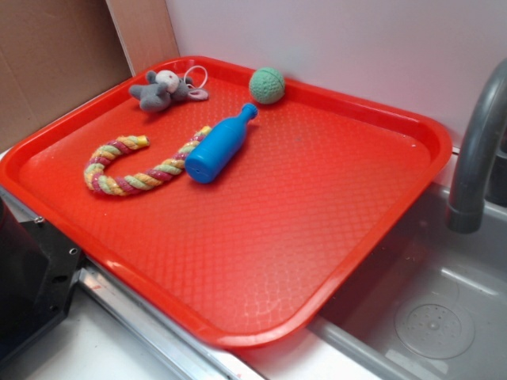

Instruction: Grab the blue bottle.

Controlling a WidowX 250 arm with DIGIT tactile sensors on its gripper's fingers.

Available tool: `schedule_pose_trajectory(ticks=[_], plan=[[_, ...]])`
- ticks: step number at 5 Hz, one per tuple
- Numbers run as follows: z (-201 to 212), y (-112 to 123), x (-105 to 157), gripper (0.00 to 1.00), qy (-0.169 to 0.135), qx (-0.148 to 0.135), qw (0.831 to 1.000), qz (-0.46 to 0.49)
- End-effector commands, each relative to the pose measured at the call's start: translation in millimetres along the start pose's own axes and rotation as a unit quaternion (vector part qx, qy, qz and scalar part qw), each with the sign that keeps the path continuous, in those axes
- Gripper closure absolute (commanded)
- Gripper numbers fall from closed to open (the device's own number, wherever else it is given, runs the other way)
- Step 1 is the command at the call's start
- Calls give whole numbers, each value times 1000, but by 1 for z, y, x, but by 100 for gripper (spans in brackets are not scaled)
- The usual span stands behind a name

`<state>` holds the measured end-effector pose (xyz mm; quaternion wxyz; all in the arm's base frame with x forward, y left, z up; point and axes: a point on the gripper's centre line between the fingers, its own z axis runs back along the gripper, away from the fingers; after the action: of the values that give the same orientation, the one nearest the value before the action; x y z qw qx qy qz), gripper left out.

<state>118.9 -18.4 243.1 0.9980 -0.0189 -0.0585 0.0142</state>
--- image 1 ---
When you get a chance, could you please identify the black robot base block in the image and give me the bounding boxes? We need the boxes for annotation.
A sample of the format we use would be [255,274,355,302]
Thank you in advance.
[1,202,83,367]

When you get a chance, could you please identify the blue plastic bottle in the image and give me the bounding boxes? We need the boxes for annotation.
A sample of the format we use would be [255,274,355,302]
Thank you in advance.
[185,103,258,184]

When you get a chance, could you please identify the red plastic tray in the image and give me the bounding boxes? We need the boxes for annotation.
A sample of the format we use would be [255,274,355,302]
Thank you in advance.
[1,56,452,348]

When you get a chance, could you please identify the green textured ball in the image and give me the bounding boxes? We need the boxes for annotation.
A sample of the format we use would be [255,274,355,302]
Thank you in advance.
[249,67,285,105]

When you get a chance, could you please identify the grey plush mouse toy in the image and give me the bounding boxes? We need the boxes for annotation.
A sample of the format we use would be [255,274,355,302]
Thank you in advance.
[128,66,209,113]

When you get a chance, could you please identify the grey plastic sink basin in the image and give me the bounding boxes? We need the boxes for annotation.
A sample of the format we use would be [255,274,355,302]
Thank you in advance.
[237,185,507,380]

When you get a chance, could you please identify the grey sink faucet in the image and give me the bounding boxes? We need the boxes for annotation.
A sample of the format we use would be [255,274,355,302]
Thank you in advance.
[446,60,506,234]

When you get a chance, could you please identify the brown cardboard panel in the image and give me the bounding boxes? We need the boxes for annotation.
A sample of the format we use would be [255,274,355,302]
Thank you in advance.
[1,1,179,150]

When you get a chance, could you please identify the multicolour rope toy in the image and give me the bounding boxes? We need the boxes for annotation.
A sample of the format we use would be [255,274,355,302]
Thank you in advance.
[83,126,212,197]

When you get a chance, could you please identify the metal rail strip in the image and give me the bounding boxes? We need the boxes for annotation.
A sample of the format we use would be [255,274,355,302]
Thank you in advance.
[78,263,262,379]

